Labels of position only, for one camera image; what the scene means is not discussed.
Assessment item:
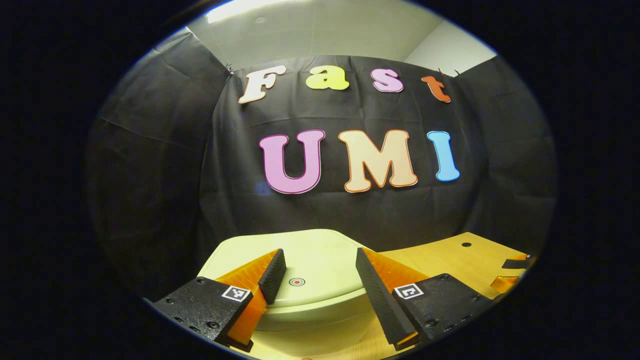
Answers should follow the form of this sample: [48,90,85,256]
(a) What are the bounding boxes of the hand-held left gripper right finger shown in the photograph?
[355,247,496,351]

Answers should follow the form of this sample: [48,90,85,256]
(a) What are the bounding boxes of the wooden desktop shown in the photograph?
[240,231,538,360]

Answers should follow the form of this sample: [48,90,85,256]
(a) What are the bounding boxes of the ceiling light panel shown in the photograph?
[206,0,301,24]

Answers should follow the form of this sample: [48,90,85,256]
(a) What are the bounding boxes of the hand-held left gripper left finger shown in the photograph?
[150,248,287,353]

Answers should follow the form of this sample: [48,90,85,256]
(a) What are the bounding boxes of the green desktop garbage bin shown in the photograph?
[196,229,386,357]

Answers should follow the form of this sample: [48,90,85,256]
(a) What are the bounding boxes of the black backdrop cloth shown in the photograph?
[85,32,558,301]

